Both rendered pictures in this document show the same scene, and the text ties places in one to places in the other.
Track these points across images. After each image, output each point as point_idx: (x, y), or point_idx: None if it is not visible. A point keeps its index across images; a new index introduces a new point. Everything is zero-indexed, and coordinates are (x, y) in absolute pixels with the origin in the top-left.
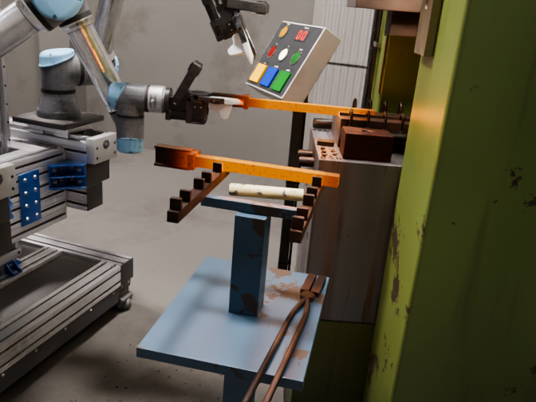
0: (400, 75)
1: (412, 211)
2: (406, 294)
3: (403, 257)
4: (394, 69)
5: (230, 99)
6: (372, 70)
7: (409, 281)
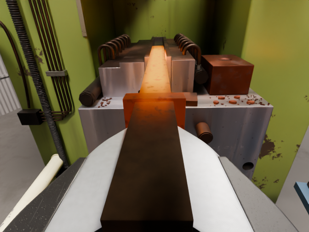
0: (90, 10)
1: (291, 93)
2: (295, 140)
3: (277, 126)
4: (86, 4)
5: (197, 137)
6: (38, 13)
7: (300, 131)
